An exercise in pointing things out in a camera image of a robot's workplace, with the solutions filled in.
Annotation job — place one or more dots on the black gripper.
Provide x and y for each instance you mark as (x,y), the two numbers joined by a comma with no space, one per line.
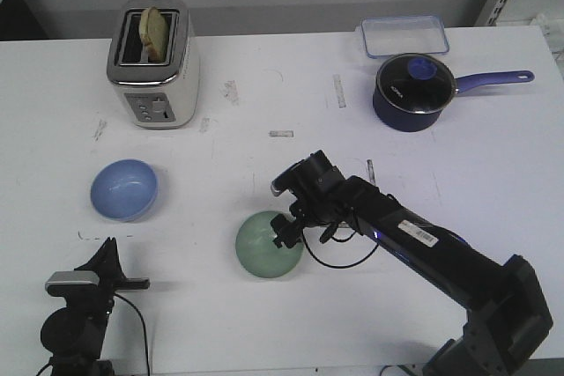
(105,278)
(308,212)

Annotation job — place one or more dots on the green bowl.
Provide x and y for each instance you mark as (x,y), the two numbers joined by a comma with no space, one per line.
(257,252)

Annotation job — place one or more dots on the blue bowl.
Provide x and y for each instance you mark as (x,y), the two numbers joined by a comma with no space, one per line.
(124,190)

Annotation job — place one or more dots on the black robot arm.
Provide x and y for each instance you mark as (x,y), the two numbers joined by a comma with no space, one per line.
(75,333)
(507,315)

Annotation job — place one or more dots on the cream and silver toaster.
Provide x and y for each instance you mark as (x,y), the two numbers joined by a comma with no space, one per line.
(156,95)

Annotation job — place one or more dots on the glass pot lid blue knob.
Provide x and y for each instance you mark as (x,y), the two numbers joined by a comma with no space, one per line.
(415,83)

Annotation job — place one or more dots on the clear plastic container blue rim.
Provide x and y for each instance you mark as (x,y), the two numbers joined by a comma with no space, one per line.
(384,37)

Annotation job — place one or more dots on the toast bread slice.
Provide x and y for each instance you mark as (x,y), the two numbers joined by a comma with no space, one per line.
(153,33)

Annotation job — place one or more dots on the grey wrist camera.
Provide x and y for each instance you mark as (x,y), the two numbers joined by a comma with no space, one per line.
(292,179)
(71,283)

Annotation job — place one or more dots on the blue saucepan with handle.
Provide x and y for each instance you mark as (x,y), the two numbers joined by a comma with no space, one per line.
(408,122)

